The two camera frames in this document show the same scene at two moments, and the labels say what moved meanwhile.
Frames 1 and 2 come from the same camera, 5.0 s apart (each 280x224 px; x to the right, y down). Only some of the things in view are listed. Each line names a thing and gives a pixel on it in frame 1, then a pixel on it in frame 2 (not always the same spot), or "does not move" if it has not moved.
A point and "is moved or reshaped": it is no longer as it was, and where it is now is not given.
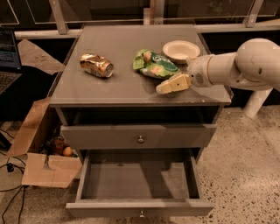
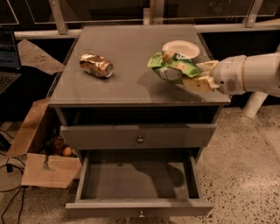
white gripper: x=197 y=71 → x=228 y=74
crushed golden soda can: x=96 y=65 does not move
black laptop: x=10 y=59 does not move
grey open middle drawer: x=139 y=184 does not move
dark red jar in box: x=58 y=145 does not move
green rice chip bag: x=153 y=65 is moved or reshaped
